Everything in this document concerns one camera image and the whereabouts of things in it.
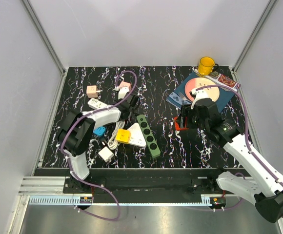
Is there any pink cube socket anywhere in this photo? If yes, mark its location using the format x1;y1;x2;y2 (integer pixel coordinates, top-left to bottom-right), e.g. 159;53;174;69
119;81;131;91

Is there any yellow cube socket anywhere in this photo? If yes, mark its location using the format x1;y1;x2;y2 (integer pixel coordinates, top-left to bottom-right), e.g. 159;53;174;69
116;129;131;144

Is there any red cube socket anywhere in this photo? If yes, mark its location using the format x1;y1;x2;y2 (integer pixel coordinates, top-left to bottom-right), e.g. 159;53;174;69
174;117;188;131

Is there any white triangular power strip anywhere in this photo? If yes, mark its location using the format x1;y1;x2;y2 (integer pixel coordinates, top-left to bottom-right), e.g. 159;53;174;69
127;123;147;148

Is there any white rectangular power strip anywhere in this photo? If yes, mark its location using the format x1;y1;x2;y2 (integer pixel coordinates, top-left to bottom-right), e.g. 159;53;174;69
87;98;110;111

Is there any green power strip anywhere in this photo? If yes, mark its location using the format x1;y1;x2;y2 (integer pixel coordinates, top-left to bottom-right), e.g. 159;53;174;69
136;115;161;158

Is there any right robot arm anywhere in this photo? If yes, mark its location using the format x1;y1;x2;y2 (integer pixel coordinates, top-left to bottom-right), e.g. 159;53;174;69
175;98;283;223

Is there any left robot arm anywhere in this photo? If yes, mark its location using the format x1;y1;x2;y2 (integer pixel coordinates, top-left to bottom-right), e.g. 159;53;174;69
58;94;140;193

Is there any blue plug adapter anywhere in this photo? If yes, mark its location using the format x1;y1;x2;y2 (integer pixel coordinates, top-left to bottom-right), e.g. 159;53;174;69
93;126;106;137

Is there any pink cream plate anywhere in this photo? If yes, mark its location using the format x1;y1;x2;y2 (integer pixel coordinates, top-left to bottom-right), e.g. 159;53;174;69
185;78;220;102

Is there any silver fork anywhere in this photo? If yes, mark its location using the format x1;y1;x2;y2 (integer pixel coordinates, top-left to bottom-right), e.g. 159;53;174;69
178;92;192;103

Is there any blue placemat cloth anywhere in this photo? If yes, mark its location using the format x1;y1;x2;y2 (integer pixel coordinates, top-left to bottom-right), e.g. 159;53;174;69
166;72;234;112

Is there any beige cube socket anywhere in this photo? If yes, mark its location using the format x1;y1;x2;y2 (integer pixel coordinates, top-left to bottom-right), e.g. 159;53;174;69
86;85;101;98

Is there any yellow mug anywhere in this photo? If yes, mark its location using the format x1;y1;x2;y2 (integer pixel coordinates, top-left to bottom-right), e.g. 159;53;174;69
198;57;219;76

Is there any white cube charger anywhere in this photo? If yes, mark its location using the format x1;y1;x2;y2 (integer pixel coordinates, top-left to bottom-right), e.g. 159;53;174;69
98;146;114;162

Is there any black coiled cable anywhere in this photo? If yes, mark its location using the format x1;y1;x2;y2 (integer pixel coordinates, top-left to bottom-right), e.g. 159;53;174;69
100;111;140;147

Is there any white coiled cable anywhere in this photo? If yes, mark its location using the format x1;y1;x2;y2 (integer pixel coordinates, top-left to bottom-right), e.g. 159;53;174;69
107;120;126;150

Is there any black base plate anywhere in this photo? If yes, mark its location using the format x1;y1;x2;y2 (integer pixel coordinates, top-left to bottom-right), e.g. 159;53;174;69
34;167;252;203

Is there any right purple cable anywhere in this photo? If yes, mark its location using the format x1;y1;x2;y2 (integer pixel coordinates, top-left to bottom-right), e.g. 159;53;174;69
187;84;283;222

